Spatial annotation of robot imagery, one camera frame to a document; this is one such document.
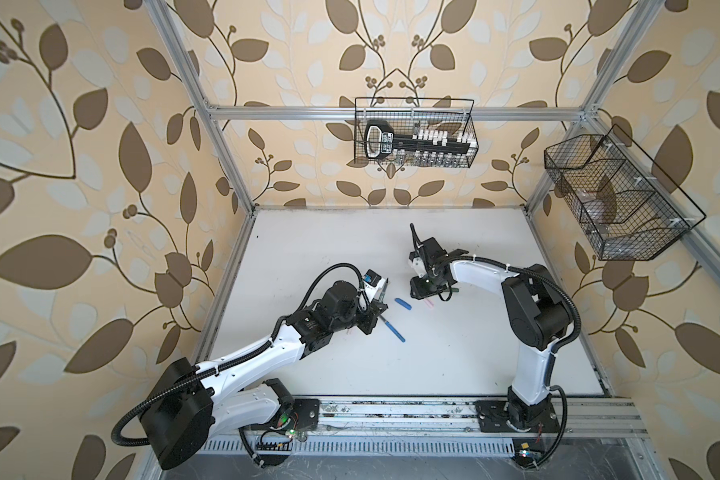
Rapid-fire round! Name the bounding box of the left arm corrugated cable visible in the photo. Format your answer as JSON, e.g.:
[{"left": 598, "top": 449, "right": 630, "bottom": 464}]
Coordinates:
[{"left": 110, "top": 262, "right": 367, "bottom": 448}]

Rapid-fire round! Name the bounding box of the black wire basket wall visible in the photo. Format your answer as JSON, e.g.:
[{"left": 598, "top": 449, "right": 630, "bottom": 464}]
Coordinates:
[
  {"left": 353, "top": 96, "right": 479, "bottom": 169},
  {"left": 544, "top": 124, "right": 707, "bottom": 261}
]

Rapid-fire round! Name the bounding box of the blue pen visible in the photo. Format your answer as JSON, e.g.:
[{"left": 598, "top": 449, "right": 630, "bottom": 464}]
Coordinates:
[{"left": 380, "top": 316, "right": 406, "bottom": 343}]

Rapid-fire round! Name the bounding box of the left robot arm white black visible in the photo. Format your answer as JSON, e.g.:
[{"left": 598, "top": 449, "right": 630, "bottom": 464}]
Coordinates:
[{"left": 137, "top": 277, "right": 388, "bottom": 470}]

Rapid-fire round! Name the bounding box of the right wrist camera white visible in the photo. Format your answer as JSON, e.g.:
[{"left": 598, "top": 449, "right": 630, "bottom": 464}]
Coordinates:
[{"left": 409, "top": 252, "right": 428, "bottom": 278}]

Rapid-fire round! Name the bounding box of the aluminium frame back crossbar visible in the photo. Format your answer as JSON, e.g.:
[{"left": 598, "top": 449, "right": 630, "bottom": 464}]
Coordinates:
[{"left": 209, "top": 105, "right": 586, "bottom": 122}]

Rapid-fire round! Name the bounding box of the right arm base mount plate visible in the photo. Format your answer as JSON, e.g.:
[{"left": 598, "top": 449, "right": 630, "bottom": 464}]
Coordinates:
[{"left": 474, "top": 399, "right": 561, "bottom": 434}]

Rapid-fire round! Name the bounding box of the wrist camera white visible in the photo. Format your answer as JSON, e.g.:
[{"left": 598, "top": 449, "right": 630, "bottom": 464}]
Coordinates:
[
  {"left": 409, "top": 252, "right": 428, "bottom": 278},
  {"left": 363, "top": 269, "right": 388, "bottom": 302}
]

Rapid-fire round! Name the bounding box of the blue pen cap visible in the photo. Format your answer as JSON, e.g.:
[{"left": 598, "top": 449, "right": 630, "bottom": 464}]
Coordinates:
[{"left": 394, "top": 298, "right": 412, "bottom": 311}]

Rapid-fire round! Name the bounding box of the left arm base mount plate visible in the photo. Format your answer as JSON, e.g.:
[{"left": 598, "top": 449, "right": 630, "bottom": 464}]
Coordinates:
[{"left": 239, "top": 398, "right": 321, "bottom": 432}]

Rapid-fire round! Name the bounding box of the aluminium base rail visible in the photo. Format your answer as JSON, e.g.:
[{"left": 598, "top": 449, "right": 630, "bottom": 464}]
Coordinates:
[{"left": 198, "top": 396, "right": 648, "bottom": 458}]

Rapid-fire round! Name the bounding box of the black wire basket right wall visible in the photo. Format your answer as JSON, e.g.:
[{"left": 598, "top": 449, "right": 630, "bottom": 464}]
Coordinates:
[{"left": 544, "top": 124, "right": 707, "bottom": 261}]

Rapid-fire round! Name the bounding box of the black wire basket back wall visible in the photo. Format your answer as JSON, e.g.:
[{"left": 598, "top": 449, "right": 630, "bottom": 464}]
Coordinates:
[{"left": 353, "top": 96, "right": 479, "bottom": 169}]

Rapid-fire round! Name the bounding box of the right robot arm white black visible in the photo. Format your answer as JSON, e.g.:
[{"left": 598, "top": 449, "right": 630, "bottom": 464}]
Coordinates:
[{"left": 409, "top": 231, "right": 581, "bottom": 431}]

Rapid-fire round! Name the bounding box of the black white tool in basket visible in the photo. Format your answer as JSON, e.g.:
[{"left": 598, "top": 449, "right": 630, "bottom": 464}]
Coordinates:
[{"left": 358, "top": 120, "right": 478, "bottom": 160}]

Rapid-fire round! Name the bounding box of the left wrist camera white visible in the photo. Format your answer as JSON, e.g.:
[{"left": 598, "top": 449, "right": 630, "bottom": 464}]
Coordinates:
[{"left": 363, "top": 269, "right": 388, "bottom": 302}]

